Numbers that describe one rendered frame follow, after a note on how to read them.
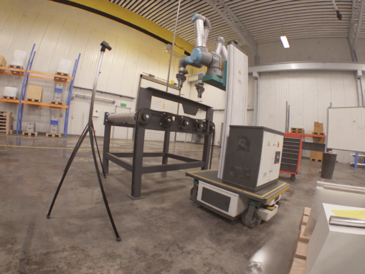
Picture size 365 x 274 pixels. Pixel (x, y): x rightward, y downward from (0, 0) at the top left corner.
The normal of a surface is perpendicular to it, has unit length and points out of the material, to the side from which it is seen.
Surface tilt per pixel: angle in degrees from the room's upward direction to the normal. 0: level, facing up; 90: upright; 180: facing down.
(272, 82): 90
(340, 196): 90
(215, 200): 90
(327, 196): 90
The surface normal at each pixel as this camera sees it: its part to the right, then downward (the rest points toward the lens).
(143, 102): 0.72, 0.08
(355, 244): -0.65, -0.05
